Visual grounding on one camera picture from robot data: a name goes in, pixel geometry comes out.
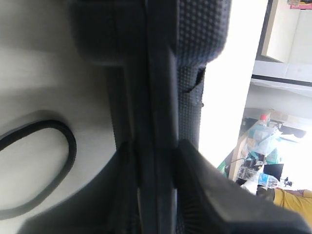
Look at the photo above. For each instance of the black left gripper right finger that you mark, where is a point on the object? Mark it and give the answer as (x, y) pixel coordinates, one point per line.
(210, 203)

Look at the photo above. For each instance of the cluttered background desk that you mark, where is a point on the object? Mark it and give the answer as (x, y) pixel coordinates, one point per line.
(258, 148)

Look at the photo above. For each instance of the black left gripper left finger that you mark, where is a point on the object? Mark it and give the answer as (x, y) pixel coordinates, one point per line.
(106, 205)

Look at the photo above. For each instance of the yellow cloth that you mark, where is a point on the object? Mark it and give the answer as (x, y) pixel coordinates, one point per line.
(298, 201)

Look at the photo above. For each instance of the black plastic carry case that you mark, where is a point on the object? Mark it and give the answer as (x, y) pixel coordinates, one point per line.
(158, 50)

